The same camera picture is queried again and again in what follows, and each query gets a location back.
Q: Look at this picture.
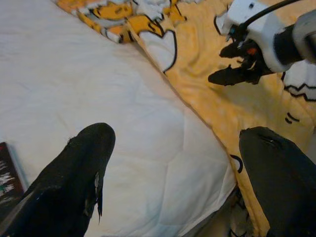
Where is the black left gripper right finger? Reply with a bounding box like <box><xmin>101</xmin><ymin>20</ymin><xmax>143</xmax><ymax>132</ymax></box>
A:
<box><xmin>238</xmin><ymin>126</ymin><xmax>316</xmax><ymax>237</ymax></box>

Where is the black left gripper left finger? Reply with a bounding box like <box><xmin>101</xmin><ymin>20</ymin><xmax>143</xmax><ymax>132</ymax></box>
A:
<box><xmin>0</xmin><ymin>122</ymin><xmax>116</xmax><ymax>237</ymax></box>

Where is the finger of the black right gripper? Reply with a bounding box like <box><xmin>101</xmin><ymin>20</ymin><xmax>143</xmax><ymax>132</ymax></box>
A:
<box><xmin>219</xmin><ymin>40</ymin><xmax>250</xmax><ymax>59</ymax></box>
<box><xmin>208</xmin><ymin>64</ymin><xmax>259</xmax><ymax>86</ymax></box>

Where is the dark colourful cover book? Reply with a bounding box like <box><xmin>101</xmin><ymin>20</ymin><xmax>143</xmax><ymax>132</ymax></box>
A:
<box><xmin>0</xmin><ymin>142</ymin><xmax>29</xmax><ymax>223</ymax></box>

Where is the yellow cartoon print blanket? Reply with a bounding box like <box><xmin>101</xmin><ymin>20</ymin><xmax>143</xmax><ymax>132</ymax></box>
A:
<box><xmin>53</xmin><ymin>0</ymin><xmax>316</xmax><ymax>237</ymax></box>

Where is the white quilted mattress pad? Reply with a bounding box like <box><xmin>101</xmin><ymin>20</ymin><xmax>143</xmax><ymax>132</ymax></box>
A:
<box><xmin>0</xmin><ymin>0</ymin><xmax>237</xmax><ymax>237</ymax></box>

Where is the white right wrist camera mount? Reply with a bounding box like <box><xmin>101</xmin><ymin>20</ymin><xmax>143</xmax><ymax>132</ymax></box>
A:
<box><xmin>222</xmin><ymin>0</ymin><xmax>301</xmax><ymax>73</ymax></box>

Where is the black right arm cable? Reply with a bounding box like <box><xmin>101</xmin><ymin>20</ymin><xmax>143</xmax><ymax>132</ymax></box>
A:
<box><xmin>238</xmin><ymin>0</ymin><xmax>301</xmax><ymax>29</ymax></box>

